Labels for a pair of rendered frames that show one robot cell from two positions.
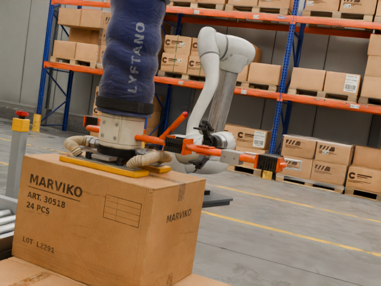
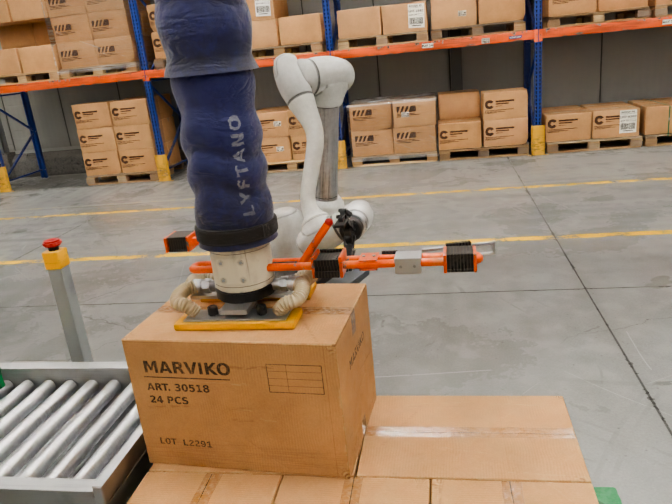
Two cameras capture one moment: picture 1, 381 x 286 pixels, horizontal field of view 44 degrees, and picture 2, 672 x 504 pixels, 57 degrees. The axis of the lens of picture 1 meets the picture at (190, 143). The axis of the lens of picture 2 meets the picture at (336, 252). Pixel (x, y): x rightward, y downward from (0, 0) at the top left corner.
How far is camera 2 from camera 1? 0.53 m
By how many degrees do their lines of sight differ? 17
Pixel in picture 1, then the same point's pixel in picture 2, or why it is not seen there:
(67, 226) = (221, 412)
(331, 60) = not seen: outside the picture
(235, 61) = (333, 92)
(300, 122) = (361, 81)
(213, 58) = (308, 101)
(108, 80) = (210, 208)
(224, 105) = (331, 154)
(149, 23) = (244, 111)
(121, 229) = (301, 401)
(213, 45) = (301, 81)
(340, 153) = (423, 111)
